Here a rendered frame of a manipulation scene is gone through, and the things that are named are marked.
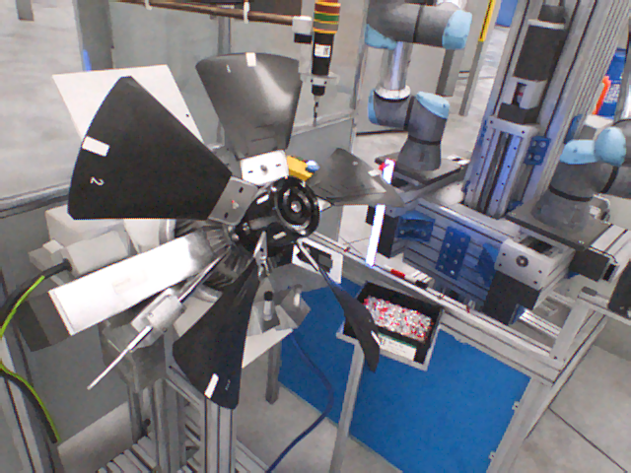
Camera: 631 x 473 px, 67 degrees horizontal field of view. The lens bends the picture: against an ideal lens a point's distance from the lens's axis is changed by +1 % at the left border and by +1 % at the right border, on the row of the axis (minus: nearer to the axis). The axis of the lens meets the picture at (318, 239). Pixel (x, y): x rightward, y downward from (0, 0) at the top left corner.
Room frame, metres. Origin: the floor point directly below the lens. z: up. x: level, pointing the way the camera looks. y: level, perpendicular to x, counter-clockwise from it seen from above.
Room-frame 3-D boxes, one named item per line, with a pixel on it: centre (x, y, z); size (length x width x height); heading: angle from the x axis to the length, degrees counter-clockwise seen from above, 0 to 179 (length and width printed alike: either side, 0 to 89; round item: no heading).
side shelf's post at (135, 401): (1.09, 0.56, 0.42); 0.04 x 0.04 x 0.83; 56
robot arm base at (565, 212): (1.27, -0.69, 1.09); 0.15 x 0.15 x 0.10
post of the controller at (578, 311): (0.88, -0.60, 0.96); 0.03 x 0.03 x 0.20; 56
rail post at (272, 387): (1.36, 0.11, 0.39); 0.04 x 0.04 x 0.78; 56
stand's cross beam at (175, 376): (0.89, 0.29, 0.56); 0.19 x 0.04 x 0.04; 56
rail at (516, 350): (1.12, -0.25, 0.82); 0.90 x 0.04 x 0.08; 56
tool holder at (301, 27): (0.87, 0.05, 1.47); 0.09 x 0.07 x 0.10; 91
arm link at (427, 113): (1.60, -0.31, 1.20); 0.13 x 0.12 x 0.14; 78
